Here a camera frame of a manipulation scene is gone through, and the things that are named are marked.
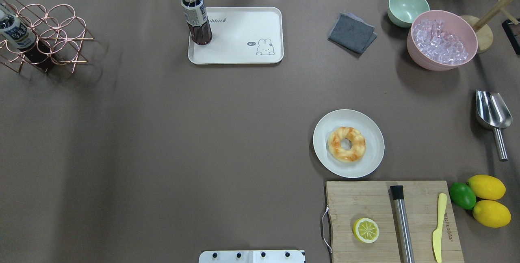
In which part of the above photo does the pink bowl of ice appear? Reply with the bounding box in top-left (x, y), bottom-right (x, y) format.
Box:
top-left (407, 10), bottom-right (479, 71)

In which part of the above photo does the mint green bowl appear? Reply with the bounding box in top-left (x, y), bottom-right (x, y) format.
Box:
top-left (388, 0), bottom-right (430, 28)

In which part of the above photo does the twisted glazed donut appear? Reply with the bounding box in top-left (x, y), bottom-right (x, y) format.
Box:
top-left (327, 127), bottom-right (366, 163)

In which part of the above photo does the white round plate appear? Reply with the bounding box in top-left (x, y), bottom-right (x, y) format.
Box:
top-left (313, 109), bottom-right (385, 178)

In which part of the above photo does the lemon half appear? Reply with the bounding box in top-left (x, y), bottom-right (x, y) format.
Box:
top-left (353, 218), bottom-right (379, 244)

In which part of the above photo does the copper wire bottle rack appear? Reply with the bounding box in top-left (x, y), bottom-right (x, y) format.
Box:
top-left (1, 0), bottom-right (95, 74)

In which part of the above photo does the yellow lemon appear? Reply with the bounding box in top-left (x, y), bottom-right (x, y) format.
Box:
top-left (466, 175), bottom-right (506, 200)
top-left (473, 200), bottom-right (512, 228)

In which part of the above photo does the yellow plastic knife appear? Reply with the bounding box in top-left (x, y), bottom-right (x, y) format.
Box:
top-left (431, 193), bottom-right (448, 263)

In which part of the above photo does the bamboo cutting board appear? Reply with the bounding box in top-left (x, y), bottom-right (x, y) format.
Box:
top-left (326, 181), bottom-right (448, 263)

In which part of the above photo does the steel muddler black tip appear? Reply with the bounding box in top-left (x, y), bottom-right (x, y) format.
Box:
top-left (390, 185), bottom-right (415, 263)

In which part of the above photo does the cream rabbit tray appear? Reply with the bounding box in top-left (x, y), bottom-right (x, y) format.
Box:
top-left (188, 6), bottom-right (284, 65)

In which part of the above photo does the steel ice scoop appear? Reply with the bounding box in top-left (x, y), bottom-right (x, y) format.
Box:
top-left (476, 90), bottom-right (513, 162)

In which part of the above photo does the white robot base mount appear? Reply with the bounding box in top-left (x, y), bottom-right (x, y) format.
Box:
top-left (198, 250), bottom-right (306, 263)

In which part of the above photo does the tea bottle in rack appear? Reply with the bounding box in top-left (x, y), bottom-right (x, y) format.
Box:
top-left (0, 7), bottom-right (54, 72)

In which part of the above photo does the lower yellow lemon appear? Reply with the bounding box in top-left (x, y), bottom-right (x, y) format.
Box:
top-left (473, 200), bottom-right (512, 228)

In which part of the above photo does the dark tablet on table edge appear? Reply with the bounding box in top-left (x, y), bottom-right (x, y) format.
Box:
top-left (502, 19), bottom-right (520, 55)

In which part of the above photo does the dark tea bottle on tray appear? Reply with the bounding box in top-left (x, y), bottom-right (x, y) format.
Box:
top-left (181, 0), bottom-right (213, 45)

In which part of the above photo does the wooden mug tree stand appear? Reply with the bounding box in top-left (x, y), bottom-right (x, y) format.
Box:
top-left (460, 0), bottom-right (519, 54)

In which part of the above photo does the upper yellow lemon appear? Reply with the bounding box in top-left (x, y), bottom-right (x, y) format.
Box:
top-left (466, 175), bottom-right (506, 200)

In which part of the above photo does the grey folded cloth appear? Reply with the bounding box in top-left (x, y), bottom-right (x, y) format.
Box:
top-left (327, 12), bottom-right (377, 54)

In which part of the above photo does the green lime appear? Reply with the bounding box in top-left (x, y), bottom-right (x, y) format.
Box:
top-left (448, 182), bottom-right (477, 210)

